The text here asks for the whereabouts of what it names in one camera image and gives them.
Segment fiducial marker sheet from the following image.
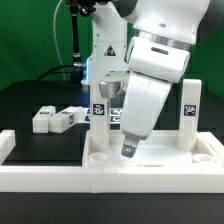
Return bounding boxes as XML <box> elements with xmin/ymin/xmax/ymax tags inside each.
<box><xmin>84</xmin><ymin>108</ymin><xmax>122</xmax><ymax>124</ymax></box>

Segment black cable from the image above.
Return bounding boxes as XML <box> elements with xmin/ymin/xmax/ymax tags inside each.
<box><xmin>35</xmin><ymin>64</ymin><xmax>83</xmax><ymax>83</ymax></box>

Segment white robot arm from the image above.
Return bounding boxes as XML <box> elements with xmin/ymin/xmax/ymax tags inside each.
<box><xmin>78</xmin><ymin>0</ymin><xmax>224</xmax><ymax>158</ymax></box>

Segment white U-shaped fence wall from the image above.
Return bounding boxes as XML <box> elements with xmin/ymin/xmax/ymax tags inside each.
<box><xmin>0</xmin><ymin>130</ymin><xmax>224</xmax><ymax>193</ymax></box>

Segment white cable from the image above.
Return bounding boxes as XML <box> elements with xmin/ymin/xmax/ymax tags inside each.
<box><xmin>52</xmin><ymin>0</ymin><xmax>67</xmax><ymax>82</ymax></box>

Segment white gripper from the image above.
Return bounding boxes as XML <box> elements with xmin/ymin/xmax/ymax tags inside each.
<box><xmin>120</xmin><ymin>72</ymin><xmax>172</xmax><ymax>158</ymax></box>

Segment white desk top tray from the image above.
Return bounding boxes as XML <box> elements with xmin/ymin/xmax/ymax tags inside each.
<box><xmin>82</xmin><ymin>130</ymin><xmax>224</xmax><ymax>167</ymax></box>

